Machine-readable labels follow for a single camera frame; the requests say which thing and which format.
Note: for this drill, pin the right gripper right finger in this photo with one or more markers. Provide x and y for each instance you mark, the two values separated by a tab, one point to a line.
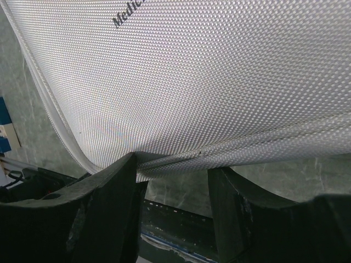
252	224

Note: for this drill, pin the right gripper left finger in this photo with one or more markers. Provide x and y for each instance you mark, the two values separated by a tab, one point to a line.
88	221

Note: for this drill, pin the grey medicine kit case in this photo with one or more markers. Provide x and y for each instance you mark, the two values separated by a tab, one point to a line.
190	85

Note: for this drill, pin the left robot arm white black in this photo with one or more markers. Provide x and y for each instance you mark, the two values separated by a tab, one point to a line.
33	184

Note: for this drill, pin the blue lego brick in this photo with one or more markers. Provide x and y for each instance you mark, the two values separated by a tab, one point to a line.
9	138

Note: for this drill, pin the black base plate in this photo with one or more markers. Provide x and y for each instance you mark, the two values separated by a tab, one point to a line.
174	235

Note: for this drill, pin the aluminium frame rail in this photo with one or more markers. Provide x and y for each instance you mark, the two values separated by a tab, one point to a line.
8	165

